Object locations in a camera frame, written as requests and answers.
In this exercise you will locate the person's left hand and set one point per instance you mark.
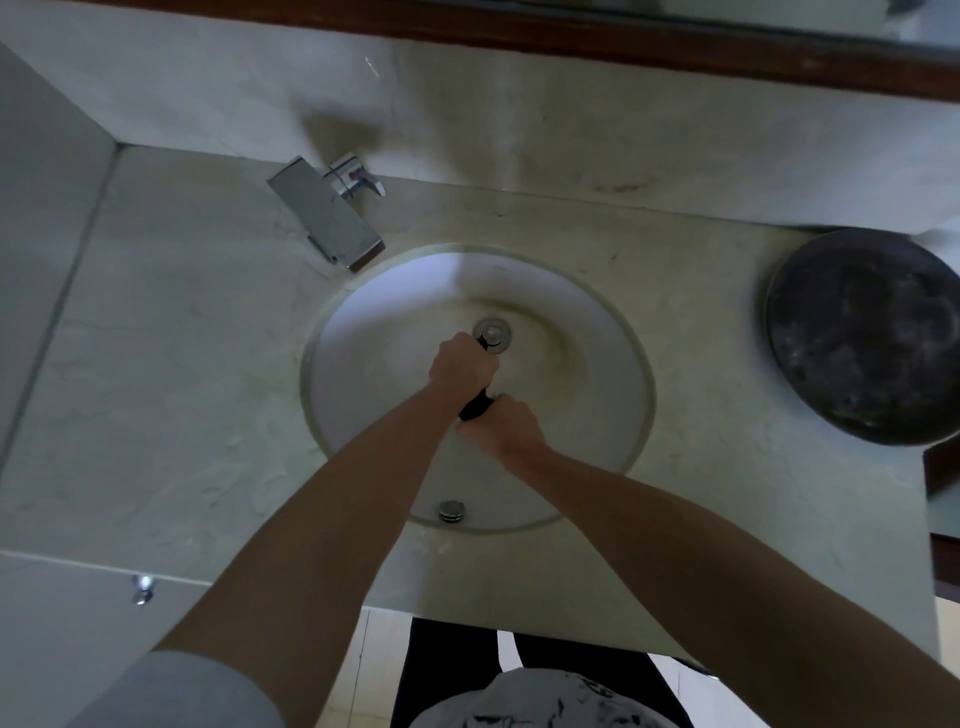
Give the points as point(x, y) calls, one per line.
point(461, 371)

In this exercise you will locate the person's right hand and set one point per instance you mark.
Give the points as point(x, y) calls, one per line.
point(510, 435)

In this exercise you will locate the dark blue cleaning cloth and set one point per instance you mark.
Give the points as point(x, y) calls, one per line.
point(476, 406)

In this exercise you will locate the person's right forearm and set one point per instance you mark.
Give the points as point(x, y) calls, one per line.
point(735, 585)

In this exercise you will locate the person's left forearm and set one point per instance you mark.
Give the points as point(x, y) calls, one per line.
point(322, 547)

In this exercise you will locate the chrome sink drain stopper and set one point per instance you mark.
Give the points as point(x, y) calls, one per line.
point(495, 330)

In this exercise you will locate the white oval sink basin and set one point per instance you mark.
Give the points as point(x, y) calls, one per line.
point(375, 360)

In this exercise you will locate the beige marble sink countertop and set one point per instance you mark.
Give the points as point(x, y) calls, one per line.
point(187, 375)

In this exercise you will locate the chrome square faucet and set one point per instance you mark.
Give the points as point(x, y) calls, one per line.
point(330, 217)

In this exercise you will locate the black trousers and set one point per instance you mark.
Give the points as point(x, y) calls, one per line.
point(450, 660)

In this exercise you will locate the white printed t-shirt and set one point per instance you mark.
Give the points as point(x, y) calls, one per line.
point(540, 701)

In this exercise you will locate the black round tray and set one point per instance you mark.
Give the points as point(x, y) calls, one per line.
point(862, 337)

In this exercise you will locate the wood framed glass door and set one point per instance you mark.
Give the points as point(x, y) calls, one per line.
point(945, 510)

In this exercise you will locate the wood framed wall mirror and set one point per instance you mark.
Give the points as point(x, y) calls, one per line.
point(600, 41)

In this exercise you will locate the chrome wall hook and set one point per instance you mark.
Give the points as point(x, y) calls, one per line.
point(142, 589)

